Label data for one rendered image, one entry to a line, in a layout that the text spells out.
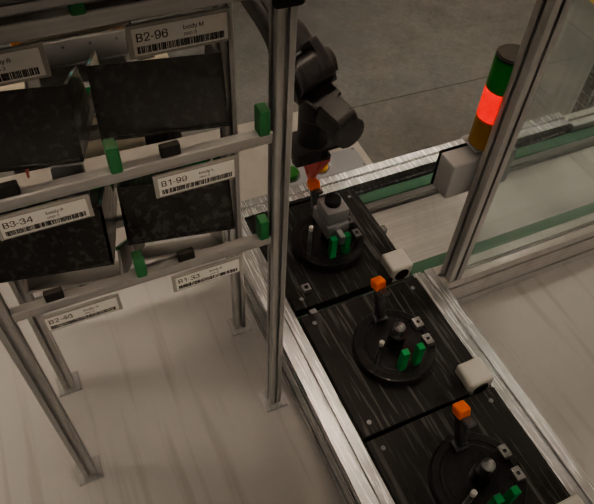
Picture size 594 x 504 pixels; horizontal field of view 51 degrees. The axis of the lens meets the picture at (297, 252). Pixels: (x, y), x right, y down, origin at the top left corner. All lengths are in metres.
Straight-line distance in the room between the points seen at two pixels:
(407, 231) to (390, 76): 2.15
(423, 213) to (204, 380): 0.58
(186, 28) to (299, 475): 0.76
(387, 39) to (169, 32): 3.20
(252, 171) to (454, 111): 1.89
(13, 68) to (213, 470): 0.75
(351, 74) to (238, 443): 2.55
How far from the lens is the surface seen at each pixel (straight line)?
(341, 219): 1.12
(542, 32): 0.87
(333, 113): 1.01
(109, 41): 1.57
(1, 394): 1.23
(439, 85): 3.41
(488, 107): 0.96
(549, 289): 1.40
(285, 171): 0.68
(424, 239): 1.32
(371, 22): 3.85
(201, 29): 0.55
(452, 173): 1.00
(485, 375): 1.07
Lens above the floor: 1.88
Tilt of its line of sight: 50 degrees down
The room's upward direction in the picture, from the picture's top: 4 degrees clockwise
